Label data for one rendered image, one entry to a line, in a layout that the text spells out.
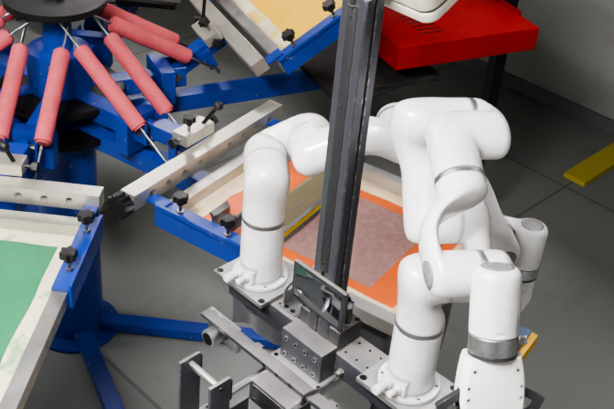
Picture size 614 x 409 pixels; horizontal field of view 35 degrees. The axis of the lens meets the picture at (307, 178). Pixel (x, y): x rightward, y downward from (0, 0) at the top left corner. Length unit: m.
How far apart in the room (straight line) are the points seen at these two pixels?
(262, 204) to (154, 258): 2.10
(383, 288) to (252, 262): 0.49
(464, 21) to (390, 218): 1.15
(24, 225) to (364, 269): 0.90
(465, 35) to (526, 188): 1.46
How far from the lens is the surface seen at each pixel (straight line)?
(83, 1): 3.04
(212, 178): 2.77
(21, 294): 2.44
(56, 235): 2.62
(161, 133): 2.91
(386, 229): 2.69
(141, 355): 3.64
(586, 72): 5.48
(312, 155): 1.97
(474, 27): 3.62
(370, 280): 2.50
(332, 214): 1.85
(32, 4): 3.03
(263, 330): 2.74
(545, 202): 4.76
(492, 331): 1.46
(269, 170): 1.97
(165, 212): 2.61
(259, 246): 2.08
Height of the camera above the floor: 2.50
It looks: 33 degrees down
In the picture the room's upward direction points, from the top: 5 degrees clockwise
